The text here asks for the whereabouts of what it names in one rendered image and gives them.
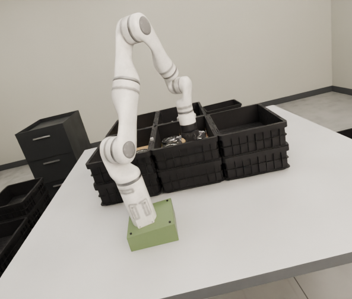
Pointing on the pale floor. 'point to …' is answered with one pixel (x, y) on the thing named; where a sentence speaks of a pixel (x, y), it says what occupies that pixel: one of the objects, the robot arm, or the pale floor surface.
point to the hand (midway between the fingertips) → (193, 150)
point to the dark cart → (54, 147)
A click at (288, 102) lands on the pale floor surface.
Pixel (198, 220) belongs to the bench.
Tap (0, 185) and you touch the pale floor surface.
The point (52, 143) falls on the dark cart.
